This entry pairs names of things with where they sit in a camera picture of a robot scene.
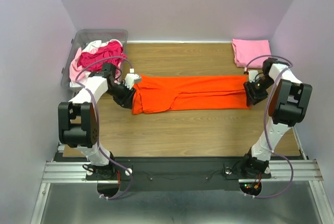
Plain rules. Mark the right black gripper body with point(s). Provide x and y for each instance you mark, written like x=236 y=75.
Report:
x=258 y=87

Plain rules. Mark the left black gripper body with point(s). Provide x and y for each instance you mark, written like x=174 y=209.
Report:
x=121 y=93

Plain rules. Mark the orange t shirt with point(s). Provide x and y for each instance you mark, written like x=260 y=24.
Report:
x=161 y=94

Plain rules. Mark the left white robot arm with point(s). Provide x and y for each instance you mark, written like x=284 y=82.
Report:
x=78 y=120

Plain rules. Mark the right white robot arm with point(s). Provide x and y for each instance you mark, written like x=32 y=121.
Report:
x=287 y=102

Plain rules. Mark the folded pink t shirt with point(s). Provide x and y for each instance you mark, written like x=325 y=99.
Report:
x=247 y=50

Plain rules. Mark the magenta t shirt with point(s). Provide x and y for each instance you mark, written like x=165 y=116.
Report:
x=106 y=52

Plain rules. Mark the light pink shirt in bin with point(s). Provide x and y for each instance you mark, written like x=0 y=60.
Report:
x=75 y=69

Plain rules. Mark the clear plastic bin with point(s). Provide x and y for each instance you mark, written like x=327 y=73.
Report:
x=82 y=38

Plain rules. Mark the white shirt in bin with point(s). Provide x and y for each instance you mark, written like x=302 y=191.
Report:
x=94 y=51

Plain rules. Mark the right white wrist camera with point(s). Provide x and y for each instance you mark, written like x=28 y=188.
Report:
x=252 y=74

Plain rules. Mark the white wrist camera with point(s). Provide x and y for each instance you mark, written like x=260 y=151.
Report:
x=132 y=78
x=252 y=74

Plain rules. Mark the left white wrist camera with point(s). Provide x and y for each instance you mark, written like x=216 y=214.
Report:
x=132 y=78

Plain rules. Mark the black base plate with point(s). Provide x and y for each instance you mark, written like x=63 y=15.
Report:
x=158 y=174

